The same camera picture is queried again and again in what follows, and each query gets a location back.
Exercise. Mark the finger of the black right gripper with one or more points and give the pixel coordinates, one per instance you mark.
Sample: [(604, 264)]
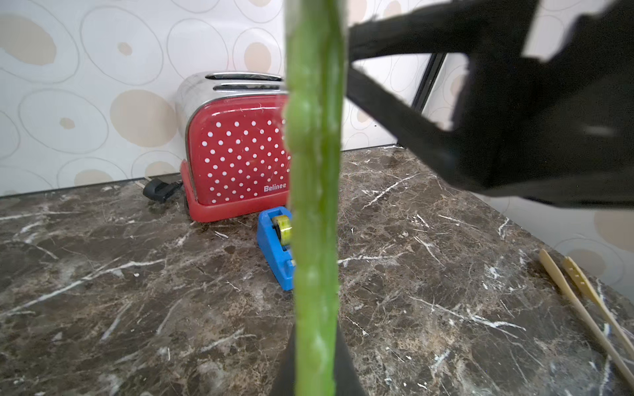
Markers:
[(440, 150), (468, 27)]

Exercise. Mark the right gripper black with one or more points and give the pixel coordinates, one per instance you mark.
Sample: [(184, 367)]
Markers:
[(560, 131)]

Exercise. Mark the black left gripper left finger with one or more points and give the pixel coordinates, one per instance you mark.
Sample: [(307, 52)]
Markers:
[(284, 383)]

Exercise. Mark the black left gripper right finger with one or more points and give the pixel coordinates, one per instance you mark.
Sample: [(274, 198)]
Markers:
[(347, 382)]

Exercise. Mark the yellow-green tape roll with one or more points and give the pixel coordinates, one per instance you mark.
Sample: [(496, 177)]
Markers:
[(283, 227)]

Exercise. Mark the blue tape dispenser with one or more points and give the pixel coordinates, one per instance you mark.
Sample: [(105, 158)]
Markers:
[(279, 259)]

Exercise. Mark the wooden spatula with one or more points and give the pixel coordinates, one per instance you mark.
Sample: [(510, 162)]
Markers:
[(562, 283)]

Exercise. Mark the red polka dot toaster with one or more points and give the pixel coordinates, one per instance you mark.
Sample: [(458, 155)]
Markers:
[(236, 159)]

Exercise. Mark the black toaster plug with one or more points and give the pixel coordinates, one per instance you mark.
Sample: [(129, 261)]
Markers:
[(160, 191)]

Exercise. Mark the black corner frame post right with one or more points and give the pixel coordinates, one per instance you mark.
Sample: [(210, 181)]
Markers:
[(426, 84)]

